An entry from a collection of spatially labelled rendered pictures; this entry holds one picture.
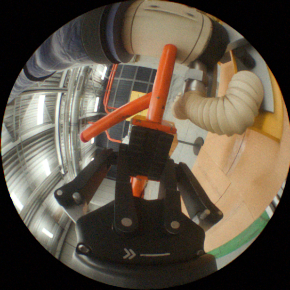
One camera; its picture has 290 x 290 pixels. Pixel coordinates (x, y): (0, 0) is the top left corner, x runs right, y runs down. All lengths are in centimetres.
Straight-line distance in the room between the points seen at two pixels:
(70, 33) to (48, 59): 10
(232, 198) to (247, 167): 53
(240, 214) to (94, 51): 90
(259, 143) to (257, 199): 13
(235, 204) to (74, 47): 95
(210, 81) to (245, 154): 21
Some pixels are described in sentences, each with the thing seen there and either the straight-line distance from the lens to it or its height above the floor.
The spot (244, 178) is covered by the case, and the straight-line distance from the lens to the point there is 31.
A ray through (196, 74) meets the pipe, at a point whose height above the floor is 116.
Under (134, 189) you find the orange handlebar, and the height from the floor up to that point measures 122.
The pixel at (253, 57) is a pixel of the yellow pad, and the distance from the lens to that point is 19.
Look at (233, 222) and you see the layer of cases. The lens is 82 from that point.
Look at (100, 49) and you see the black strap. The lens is 18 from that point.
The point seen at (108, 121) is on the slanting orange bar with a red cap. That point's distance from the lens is 16.
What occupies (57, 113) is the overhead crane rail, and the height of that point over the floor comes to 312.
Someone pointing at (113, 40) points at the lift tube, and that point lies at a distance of 16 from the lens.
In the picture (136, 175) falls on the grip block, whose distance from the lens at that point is 15.
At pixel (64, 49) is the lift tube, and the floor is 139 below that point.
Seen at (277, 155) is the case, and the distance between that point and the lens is 28.
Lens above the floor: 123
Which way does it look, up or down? 4 degrees down
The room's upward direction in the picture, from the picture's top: 78 degrees counter-clockwise
